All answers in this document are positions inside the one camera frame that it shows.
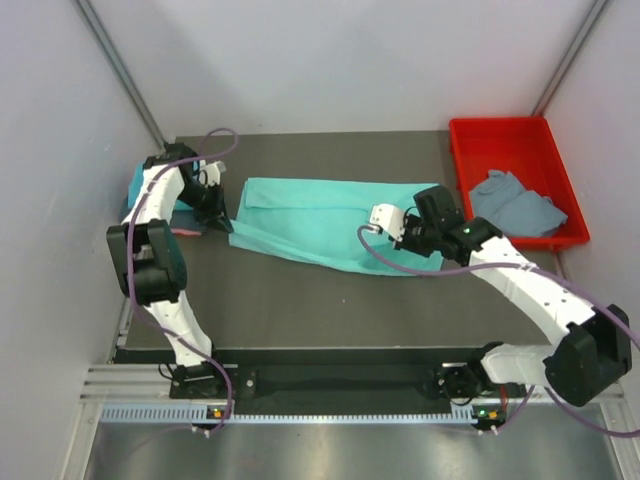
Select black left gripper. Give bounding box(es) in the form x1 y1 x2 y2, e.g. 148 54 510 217
177 181 232 234

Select turquoise t-shirt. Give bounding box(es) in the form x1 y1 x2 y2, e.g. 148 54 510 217
229 177 434 277

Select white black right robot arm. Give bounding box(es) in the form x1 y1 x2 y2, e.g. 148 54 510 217
370 186 631 407

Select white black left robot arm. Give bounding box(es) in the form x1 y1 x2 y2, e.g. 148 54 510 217
106 143 233 399

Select folded pink t-shirt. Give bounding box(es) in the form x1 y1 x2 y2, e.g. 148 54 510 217
171 228 202 237

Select folded blue t-shirt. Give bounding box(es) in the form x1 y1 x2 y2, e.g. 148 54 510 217
127 161 204 211

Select grey-blue t-shirt in bin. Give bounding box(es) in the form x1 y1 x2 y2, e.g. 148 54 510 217
469 170 568 238

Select red plastic bin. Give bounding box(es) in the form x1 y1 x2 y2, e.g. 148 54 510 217
449 117 590 252

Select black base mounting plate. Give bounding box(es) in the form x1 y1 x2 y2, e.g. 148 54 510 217
168 364 527 401

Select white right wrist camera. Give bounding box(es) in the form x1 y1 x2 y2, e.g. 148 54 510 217
369 203 405 242

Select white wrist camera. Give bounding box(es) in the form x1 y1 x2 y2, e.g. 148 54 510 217
198 160 226 187
369 203 405 242

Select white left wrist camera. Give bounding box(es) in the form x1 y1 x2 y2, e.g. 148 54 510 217
198 160 226 187

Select slotted grey cable duct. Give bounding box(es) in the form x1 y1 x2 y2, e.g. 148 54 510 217
100 403 501 425

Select left aluminium corner post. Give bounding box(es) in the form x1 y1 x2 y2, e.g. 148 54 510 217
71 0 166 149

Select aluminium corner post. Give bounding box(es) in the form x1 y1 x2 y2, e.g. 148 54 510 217
531 0 614 117
71 0 166 149

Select right aluminium corner post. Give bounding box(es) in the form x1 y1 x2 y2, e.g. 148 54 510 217
531 0 614 117

